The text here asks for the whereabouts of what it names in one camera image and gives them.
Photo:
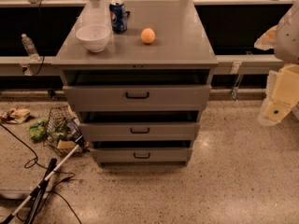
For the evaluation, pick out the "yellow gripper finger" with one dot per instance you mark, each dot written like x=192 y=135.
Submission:
x=267 y=40
x=282 y=95

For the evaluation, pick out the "orange fruit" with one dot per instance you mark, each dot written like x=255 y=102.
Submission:
x=147 y=36

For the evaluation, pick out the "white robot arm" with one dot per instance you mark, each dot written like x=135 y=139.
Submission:
x=286 y=46

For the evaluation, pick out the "grey drawer cabinet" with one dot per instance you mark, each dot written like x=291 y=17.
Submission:
x=180 y=55

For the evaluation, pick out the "blue soda can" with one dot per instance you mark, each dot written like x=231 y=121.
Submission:
x=118 y=16

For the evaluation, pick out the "white ceramic bowl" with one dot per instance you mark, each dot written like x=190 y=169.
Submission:
x=93 y=37

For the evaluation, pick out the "bottom grey drawer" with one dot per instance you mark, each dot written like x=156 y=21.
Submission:
x=123 y=155

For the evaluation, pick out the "grey drawer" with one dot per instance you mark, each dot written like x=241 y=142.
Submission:
x=137 y=98
x=123 y=155
x=158 y=131

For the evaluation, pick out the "middle grey drawer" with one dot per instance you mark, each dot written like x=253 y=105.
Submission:
x=158 y=131

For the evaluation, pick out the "top grey drawer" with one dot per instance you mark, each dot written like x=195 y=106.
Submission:
x=137 y=98

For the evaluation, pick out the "clear plastic water bottle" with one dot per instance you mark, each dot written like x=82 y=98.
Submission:
x=30 y=48

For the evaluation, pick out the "green snack bag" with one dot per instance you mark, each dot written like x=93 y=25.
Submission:
x=37 y=130

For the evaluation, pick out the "brown crumpled snack bag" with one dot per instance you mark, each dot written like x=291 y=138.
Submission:
x=15 y=115

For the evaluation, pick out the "black stick on floor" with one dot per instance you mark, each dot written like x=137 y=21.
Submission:
x=39 y=194

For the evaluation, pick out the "wire mesh basket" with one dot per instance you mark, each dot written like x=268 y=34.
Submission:
x=62 y=131

